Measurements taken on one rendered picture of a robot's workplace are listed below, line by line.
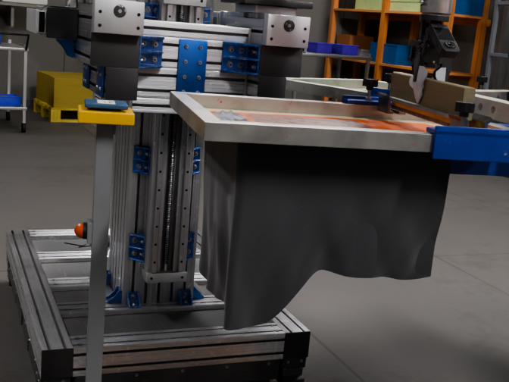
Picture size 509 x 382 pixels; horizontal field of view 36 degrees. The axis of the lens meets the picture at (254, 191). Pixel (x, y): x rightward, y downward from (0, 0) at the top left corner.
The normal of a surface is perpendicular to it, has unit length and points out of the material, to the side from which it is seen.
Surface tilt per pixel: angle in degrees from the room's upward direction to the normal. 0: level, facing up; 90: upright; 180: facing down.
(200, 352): 90
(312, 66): 90
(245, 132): 90
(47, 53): 90
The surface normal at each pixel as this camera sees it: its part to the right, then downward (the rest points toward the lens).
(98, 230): 0.22, 0.22
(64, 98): 0.42, 0.22
